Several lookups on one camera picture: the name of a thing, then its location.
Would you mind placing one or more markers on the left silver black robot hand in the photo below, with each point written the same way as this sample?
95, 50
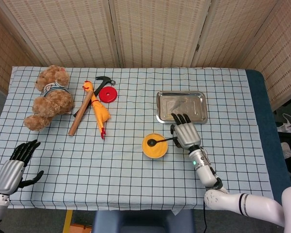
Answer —
9, 174

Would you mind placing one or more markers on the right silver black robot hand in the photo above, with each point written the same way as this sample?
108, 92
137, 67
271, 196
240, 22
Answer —
188, 134

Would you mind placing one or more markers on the black spoon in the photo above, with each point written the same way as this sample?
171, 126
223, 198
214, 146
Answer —
151, 142

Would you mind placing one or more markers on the silver metal tray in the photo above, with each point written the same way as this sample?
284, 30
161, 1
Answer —
179, 104

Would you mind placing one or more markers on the white bowl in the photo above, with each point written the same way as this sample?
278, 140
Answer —
143, 151

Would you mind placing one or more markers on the blue checkered tablecloth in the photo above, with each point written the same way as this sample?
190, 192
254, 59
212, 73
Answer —
111, 165

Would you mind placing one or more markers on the yellow powder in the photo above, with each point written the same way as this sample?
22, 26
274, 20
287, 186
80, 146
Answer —
156, 152

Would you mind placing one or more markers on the red disc with hole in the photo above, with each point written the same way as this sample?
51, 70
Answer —
113, 97

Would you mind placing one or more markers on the brown teddy bear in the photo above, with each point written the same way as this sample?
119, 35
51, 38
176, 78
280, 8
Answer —
53, 102

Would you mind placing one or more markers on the orange box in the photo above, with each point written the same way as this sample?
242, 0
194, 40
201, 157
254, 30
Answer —
81, 228

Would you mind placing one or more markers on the yellow rubber chicken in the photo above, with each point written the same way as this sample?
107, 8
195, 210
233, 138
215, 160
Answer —
100, 111

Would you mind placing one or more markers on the wooden rolling pin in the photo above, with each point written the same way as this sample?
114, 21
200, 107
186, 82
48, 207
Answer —
80, 114

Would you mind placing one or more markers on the black hammer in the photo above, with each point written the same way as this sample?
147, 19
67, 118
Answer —
103, 81

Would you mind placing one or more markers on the woven folding screen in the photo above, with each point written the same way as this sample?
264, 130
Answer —
155, 31

